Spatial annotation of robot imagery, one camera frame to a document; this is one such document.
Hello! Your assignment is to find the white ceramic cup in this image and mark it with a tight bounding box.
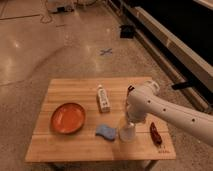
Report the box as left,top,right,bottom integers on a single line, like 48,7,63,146
118,117,136,142

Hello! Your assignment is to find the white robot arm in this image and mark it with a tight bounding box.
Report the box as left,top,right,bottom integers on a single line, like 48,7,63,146
127,80,213,147

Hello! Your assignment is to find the white glue bottle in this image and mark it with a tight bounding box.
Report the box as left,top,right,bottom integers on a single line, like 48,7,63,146
97,85,110,113

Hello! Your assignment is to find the wooden table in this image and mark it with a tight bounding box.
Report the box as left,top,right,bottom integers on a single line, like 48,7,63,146
25,77,176,163

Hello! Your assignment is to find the blue sponge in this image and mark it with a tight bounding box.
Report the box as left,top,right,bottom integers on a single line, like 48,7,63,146
95,124,116,141

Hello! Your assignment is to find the orange round plate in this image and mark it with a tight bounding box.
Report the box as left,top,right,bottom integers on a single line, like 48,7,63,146
50,103,86,134

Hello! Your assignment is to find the black box on floor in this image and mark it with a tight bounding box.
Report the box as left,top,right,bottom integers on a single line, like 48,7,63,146
120,25,135,38

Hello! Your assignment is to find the dark red chili pepper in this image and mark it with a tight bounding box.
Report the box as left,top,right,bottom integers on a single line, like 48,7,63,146
150,123,162,146

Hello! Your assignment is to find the black bracket on rail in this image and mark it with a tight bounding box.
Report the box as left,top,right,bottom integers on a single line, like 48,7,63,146
171,81,194,90

